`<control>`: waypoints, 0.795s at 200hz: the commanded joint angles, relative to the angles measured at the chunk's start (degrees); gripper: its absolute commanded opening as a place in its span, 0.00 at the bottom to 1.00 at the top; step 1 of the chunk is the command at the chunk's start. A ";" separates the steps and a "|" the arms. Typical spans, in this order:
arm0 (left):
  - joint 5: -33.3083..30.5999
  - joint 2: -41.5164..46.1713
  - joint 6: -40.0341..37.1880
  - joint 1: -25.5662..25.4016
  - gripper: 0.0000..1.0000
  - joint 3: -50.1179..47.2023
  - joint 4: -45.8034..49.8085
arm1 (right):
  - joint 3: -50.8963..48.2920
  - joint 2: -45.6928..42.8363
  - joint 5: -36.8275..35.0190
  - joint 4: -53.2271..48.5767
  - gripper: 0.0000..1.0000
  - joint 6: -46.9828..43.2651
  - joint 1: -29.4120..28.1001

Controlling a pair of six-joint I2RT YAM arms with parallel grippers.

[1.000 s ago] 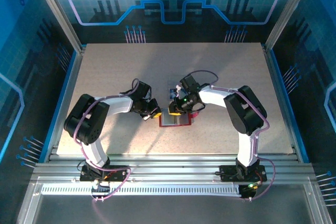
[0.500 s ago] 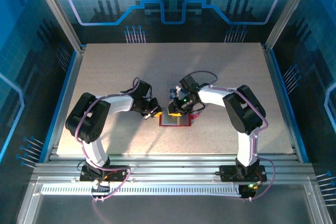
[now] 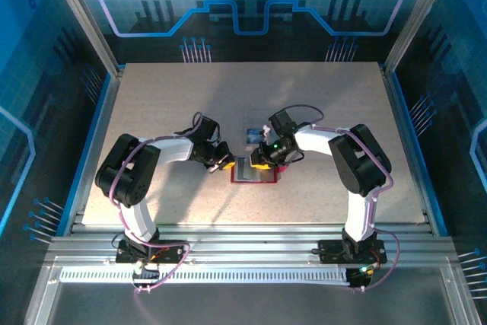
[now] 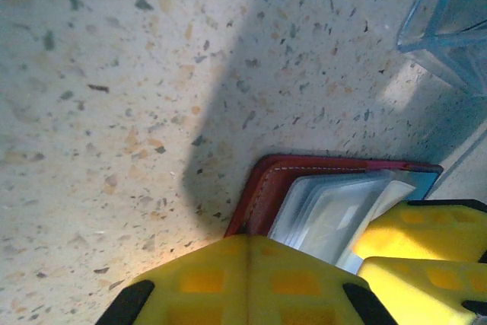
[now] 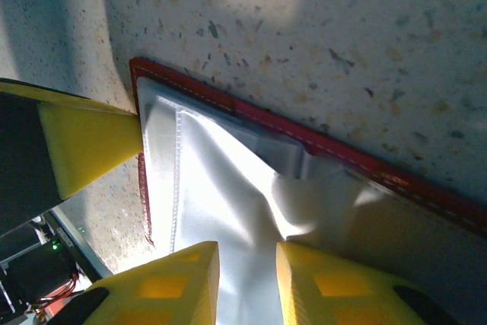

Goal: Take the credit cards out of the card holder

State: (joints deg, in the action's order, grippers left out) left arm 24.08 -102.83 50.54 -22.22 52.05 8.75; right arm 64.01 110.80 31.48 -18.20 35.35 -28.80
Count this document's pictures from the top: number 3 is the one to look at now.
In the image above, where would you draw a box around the red tray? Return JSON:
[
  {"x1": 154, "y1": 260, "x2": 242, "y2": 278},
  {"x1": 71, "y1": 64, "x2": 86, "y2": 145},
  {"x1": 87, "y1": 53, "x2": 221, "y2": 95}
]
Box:
[{"x1": 230, "y1": 155, "x2": 291, "y2": 186}]

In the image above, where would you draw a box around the blue credit card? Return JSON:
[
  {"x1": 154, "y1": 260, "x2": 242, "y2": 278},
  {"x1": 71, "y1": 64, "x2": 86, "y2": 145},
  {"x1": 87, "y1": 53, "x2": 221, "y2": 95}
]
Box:
[{"x1": 245, "y1": 128, "x2": 266, "y2": 145}]

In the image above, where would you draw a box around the blue edge strip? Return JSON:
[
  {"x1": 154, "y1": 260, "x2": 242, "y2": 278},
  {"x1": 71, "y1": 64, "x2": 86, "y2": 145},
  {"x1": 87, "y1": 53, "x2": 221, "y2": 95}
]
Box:
[
  {"x1": 56, "y1": 72, "x2": 115, "y2": 237},
  {"x1": 390, "y1": 69, "x2": 449, "y2": 237}
]

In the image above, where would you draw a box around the white connector board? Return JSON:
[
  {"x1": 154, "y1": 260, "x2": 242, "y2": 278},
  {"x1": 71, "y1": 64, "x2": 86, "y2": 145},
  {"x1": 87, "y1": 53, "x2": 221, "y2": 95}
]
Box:
[{"x1": 131, "y1": 262, "x2": 161, "y2": 290}]

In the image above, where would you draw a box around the grey metal shelf plate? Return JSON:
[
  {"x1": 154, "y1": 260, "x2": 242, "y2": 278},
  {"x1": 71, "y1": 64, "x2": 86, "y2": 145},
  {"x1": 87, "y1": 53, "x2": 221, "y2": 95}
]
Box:
[{"x1": 22, "y1": 256, "x2": 484, "y2": 325}]

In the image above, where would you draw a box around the black controller board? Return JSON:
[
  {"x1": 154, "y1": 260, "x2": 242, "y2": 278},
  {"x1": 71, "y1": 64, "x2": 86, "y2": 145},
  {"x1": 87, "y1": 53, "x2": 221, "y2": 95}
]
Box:
[{"x1": 348, "y1": 266, "x2": 377, "y2": 288}]

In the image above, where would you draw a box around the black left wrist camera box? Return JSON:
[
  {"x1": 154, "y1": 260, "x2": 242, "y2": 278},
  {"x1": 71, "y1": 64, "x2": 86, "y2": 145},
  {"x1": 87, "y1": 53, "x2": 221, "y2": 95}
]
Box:
[{"x1": 178, "y1": 114, "x2": 221, "y2": 143}]

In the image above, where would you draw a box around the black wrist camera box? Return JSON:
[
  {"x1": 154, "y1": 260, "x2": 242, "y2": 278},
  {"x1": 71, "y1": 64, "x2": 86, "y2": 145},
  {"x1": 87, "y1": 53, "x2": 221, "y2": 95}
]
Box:
[
  {"x1": 268, "y1": 110, "x2": 298, "y2": 136},
  {"x1": 178, "y1": 114, "x2": 221, "y2": 143}
]

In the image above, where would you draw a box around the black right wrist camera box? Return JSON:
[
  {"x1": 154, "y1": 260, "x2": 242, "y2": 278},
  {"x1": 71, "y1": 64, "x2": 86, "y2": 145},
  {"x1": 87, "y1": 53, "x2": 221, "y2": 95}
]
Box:
[{"x1": 268, "y1": 110, "x2": 298, "y2": 136}]

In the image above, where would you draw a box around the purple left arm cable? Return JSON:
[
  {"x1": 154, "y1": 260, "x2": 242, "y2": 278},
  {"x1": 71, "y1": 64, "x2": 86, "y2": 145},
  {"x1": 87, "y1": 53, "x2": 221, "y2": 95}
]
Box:
[{"x1": 109, "y1": 111, "x2": 204, "y2": 294}]

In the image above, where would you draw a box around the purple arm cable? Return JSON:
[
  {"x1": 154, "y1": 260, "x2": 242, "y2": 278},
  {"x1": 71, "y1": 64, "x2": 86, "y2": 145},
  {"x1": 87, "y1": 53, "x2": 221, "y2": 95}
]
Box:
[
  {"x1": 279, "y1": 104, "x2": 400, "y2": 294},
  {"x1": 109, "y1": 111, "x2": 204, "y2": 294}
]

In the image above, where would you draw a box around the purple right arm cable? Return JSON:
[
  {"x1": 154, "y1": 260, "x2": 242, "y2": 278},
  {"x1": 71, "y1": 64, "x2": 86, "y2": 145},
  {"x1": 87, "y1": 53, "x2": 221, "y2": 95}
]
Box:
[{"x1": 279, "y1": 104, "x2": 400, "y2": 294}]

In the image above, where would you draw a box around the wide aluminium frame beam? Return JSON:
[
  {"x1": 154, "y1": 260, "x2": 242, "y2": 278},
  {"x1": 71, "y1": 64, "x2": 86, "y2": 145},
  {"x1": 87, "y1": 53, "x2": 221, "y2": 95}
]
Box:
[{"x1": 43, "y1": 223, "x2": 462, "y2": 267}]

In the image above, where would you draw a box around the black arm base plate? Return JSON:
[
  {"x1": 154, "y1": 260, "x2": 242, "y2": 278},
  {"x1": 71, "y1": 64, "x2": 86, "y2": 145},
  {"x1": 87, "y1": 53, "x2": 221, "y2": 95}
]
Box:
[
  {"x1": 115, "y1": 238, "x2": 191, "y2": 265},
  {"x1": 317, "y1": 239, "x2": 388, "y2": 265}
]

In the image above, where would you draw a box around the white slotted cable duct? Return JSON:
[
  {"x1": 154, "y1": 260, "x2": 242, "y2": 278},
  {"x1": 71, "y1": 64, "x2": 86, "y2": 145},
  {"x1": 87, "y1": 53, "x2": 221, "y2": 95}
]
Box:
[{"x1": 59, "y1": 266, "x2": 351, "y2": 286}]

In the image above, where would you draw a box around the aluminium side rail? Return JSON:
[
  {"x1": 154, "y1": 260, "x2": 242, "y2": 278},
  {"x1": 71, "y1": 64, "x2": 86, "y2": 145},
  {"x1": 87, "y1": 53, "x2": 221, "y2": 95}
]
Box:
[
  {"x1": 380, "y1": 62, "x2": 438, "y2": 235},
  {"x1": 62, "y1": 68, "x2": 126, "y2": 237}
]

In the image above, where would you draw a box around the aluminium frame post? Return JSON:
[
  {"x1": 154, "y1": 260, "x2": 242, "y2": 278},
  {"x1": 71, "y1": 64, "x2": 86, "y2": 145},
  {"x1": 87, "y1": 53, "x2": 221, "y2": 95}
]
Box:
[
  {"x1": 42, "y1": 0, "x2": 126, "y2": 78},
  {"x1": 383, "y1": 0, "x2": 460, "y2": 73}
]

